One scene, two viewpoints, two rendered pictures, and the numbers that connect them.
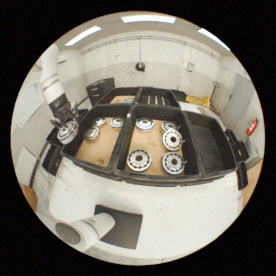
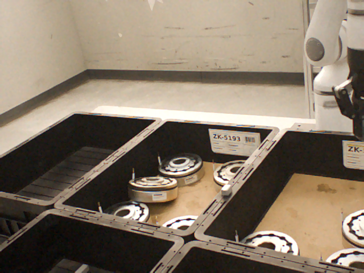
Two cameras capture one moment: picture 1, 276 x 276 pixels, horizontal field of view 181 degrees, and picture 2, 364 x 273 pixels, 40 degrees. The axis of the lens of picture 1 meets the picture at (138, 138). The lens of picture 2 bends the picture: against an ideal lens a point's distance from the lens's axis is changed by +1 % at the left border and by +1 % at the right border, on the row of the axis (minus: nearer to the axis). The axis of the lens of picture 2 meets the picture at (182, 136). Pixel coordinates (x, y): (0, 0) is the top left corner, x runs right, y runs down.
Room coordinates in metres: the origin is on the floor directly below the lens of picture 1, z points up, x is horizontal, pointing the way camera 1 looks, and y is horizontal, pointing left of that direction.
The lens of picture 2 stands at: (1.02, 0.29, 1.38)
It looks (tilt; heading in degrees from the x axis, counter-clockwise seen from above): 24 degrees down; 204
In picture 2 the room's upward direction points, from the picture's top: 11 degrees counter-clockwise
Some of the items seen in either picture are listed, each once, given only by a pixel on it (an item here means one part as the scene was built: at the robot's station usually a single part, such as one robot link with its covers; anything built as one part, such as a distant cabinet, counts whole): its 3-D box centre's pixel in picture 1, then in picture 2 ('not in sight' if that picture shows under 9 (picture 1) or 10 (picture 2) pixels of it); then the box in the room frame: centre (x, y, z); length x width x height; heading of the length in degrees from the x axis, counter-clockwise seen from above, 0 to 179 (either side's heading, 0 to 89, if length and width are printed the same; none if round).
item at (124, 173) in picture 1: (160, 131); (175, 169); (0.23, -0.10, 0.92); 0.40 x 0.30 x 0.02; 169
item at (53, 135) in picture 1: (59, 139); not in sight; (0.70, 1.49, 0.37); 0.40 x 0.30 x 0.45; 169
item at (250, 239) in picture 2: (118, 121); (266, 251); (0.38, 0.11, 0.86); 0.10 x 0.10 x 0.01
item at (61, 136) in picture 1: (65, 129); not in sight; (0.19, 0.29, 1.01); 0.10 x 0.10 x 0.01
